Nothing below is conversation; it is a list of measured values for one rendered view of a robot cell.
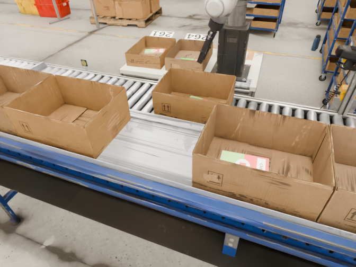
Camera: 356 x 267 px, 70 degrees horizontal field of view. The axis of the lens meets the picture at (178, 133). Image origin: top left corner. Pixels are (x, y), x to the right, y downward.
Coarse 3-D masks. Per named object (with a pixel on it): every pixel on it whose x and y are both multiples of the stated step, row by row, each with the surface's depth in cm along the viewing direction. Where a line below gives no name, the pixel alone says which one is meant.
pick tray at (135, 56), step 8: (144, 40) 216; (152, 40) 217; (160, 40) 214; (168, 40) 212; (136, 48) 205; (144, 48) 218; (152, 48) 218; (160, 48) 216; (168, 48) 196; (128, 56) 189; (136, 56) 187; (144, 56) 185; (152, 56) 183; (160, 56) 182; (128, 64) 194; (136, 64) 192; (144, 64) 189; (152, 64) 187; (160, 64) 186
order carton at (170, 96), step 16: (160, 80) 140; (176, 80) 156; (192, 80) 152; (208, 80) 149; (224, 80) 145; (160, 96) 131; (176, 96) 128; (208, 96) 155; (224, 96) 152; (160, 112) 138; (176, 112) 134; (192, 112) 130; (208, 112) 127
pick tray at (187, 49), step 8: (184, 40) 207; (192, 40) 206; (200, 40) 204; (176, 48) 204; (184, 48) 212; (192, 48) 210; (200, 48) 208; (168, 56) 188; (176, 56) 204; (184, 56) 203; (192, 56) 202; (208, 56) 190; (168, 64) 183; (176, 64) 181; (184, 64) 179; (192, 64) 177; (200, 64) 176
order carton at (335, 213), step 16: (336, 128) 86; (352, 128) 84; (336, 144) 89; (352, 144) 87; (336, 160) 93; (352, 160) 91; (336, 176) 68; (352, 176) 88; (336, 192) 66; (352, 192) 64; (336, 208) 69; (352, 208) 67; (336, 224) 73; (352, 224) 71
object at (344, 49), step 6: (342, 48) 124; (348, 48) 124; (354, 48) 124; (336, 54) 126; (342, 54) 125; (348, 54) 124; (354, 54) 123; (342, 60) 129; (348, 60) 127; (354, 60) 125; (348, 66) 128
